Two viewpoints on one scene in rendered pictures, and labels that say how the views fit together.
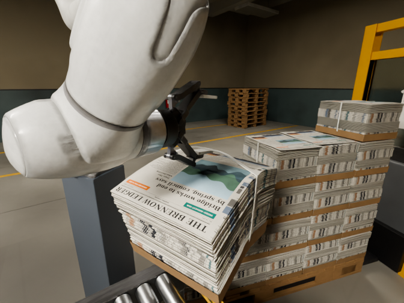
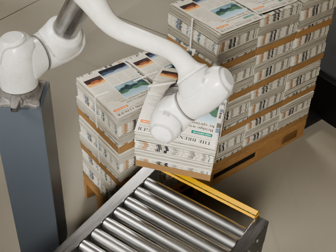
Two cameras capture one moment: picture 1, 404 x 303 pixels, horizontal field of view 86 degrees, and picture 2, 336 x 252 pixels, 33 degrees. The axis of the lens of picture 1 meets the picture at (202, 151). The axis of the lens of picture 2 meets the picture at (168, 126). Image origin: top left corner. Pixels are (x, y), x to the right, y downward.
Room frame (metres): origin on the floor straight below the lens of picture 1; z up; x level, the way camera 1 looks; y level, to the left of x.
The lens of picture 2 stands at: (-0.93, 0.67, 2.40)
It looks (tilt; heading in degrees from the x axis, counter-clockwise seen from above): 40 degrees down; 337
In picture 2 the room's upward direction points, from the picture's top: 3 degrees clockwise
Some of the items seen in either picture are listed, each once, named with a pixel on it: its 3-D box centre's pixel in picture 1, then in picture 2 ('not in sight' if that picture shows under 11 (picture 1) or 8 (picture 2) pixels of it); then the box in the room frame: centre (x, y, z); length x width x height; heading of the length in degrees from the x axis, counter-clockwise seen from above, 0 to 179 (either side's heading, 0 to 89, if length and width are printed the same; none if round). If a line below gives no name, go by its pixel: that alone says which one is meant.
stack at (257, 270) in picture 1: (253, 232); (187, 120); (1.29, -0.36, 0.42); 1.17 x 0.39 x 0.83; 107
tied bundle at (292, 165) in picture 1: (276, 158); (212, 30); (1.33, -0.48, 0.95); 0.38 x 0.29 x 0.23; 18
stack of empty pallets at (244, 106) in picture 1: (247, 107); not in sight; (7.97, -1.64, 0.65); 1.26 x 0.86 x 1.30; 129
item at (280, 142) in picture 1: (280, 140); (216, 10); (1.32, -0.49, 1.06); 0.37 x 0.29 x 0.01; 18
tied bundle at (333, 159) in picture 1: (314, 154); (254, 14); (1.41, -0.76, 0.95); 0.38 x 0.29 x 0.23; 16
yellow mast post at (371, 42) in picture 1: (352, 139); not in sight; (1.94, -1.37, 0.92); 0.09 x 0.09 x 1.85; 17
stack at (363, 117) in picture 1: (341, 188); (283, 45); (1.50, -1.05, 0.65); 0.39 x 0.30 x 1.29; 17
